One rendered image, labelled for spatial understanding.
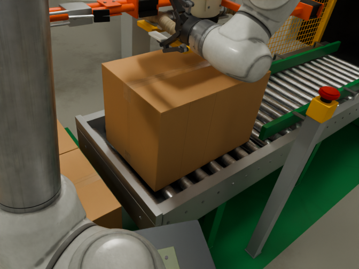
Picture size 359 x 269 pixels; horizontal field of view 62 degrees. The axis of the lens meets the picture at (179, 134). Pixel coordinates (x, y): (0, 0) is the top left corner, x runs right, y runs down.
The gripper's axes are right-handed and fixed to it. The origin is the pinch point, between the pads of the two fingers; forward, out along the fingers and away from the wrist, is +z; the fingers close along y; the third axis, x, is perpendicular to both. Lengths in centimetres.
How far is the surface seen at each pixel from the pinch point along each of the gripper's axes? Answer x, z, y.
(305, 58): 168, 27, 64
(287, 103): 107, -1, 69
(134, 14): -3.7, 5.3, 2.0
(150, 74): 6.6, 10.1, 27.7
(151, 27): 9.6, 14.5, 11.3
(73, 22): -23.1, 5.4, 1.8
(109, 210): -24, -10, 68
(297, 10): 48, -19, 0
